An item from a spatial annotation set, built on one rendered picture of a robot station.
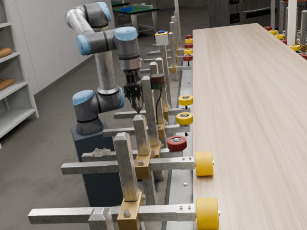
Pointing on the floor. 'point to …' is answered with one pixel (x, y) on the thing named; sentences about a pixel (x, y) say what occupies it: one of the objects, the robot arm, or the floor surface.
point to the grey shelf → (7, 33)
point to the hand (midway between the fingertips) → (138, 109)
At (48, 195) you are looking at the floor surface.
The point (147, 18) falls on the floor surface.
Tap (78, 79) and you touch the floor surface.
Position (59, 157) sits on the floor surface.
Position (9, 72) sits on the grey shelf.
